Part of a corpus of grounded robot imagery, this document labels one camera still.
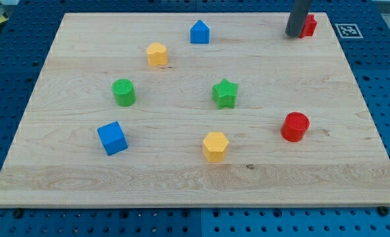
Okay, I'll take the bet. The white fiducial marker tag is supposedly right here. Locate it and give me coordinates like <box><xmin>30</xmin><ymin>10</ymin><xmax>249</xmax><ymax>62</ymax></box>
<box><xmin>335</xmin><ymin>23</ymin><xmax>363</xmax><ymax>39</ymax></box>

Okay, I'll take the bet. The green cylinder block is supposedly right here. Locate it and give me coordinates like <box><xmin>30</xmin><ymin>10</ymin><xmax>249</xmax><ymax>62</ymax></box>
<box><xmin>111</xmin><ymin>78</ymin><xmax>136</xmax><ymax>107</ymax></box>

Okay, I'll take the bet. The red cylinder block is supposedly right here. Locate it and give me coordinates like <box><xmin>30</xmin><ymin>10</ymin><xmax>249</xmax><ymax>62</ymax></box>
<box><xmin>280</xmin><ymin>112</ymin><xmax>310</xmax><ymax>142</ymax></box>

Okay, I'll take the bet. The yellow hexagon block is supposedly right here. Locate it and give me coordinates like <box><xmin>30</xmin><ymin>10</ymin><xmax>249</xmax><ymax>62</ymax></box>
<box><xmin>202</xmin><ymin>132</ymin><xmax>229</xmax><ymax>163</ymax></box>

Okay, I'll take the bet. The yellow heart block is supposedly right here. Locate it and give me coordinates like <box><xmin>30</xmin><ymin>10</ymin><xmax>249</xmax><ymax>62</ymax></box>
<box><xmin>146</xmin><ymin>42</ymin><xmax>168</xmax><ymax>66</ymax></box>

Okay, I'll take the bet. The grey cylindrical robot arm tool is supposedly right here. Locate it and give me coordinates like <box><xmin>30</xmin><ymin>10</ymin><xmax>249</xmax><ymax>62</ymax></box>
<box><xmin>285</xmin><ymin>0</ymin><xmax>312</xmax><ymax>38</ymax></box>

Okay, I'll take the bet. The light wooden board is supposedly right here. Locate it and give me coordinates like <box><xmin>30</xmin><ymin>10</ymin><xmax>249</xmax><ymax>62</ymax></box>
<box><xmin>0</xmin><ymin>13</ymin><xmax>390</xmax><ymax>209</ymax></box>

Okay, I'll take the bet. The blue triangle block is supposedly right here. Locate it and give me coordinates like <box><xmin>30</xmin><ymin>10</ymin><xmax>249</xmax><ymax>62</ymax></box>
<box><xmin>190</xmin><ymin>20</ymin><xmax>210</xmax><ymax>43</ymax></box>

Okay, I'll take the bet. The blue cube block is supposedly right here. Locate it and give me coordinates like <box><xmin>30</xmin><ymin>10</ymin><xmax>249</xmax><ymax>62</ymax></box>
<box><xmin>97</xmin><ymin>121</ymin><xmax>128</xmax><ymax>155</ymax></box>

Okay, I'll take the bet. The green star block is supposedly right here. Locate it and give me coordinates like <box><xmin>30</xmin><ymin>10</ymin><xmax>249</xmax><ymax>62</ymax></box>
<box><xmin>212</xmin><ymin>78</ymin><xmax>238</xmax><ymax>109</ymax></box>

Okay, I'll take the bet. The red block behind arm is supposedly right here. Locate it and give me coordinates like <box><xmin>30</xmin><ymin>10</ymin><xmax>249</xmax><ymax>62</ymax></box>
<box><xmin>299</xmin><ymin>14</ymin><xmax>318</xmax><ymax>38</ymax></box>

